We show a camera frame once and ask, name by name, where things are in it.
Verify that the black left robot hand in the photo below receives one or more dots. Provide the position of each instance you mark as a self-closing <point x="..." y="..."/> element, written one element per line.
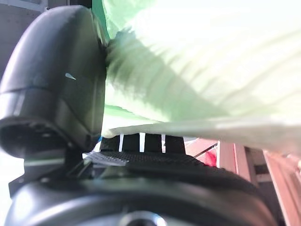
<point x="54" y="70"/>

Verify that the green napa cabbage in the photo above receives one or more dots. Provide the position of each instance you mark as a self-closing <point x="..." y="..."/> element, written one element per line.
<point x="200" y="70"/>

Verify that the wooden display shelf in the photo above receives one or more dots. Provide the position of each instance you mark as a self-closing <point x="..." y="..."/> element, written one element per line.
<point x="242" y="160"/>

